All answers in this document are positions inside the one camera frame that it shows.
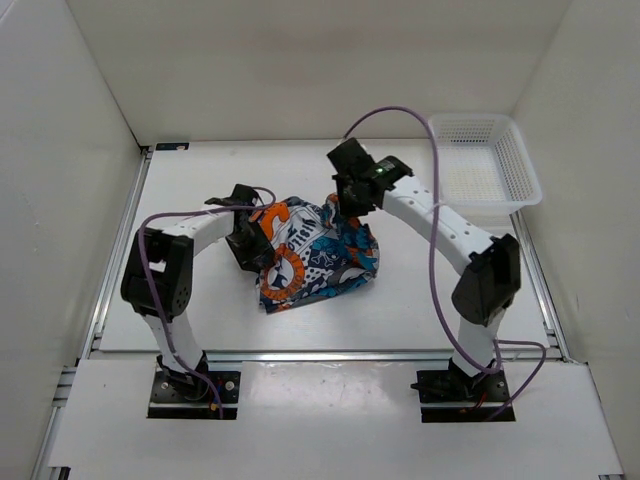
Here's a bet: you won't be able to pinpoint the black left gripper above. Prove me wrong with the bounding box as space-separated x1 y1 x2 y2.
225 220 275 273

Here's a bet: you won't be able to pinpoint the colourful patterned shorts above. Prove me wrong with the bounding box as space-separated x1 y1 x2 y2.
251 193 380 314

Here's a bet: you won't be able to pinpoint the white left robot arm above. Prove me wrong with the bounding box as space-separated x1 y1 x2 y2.
120 184 275 406

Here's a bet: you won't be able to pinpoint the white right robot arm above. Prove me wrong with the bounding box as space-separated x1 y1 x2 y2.
328 153 521 400

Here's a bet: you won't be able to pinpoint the small blue label sticker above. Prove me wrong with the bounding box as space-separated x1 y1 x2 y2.
155 142 190 151

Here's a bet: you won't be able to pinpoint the white plastic mesh basket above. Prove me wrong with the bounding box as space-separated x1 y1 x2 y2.
429 113 542 216

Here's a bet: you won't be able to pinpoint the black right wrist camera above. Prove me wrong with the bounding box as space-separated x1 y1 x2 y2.
327 138 374 177

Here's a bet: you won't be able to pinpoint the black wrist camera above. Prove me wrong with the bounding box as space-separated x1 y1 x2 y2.
327 138 374 177
231 184 259 207

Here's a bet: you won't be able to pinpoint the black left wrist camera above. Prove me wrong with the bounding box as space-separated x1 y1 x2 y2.
231 184 259 207

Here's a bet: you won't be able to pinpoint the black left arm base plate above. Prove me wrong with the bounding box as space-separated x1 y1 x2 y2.
147 368 241 421

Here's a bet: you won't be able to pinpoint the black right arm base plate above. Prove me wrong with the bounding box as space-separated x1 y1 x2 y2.
410 370 516 424

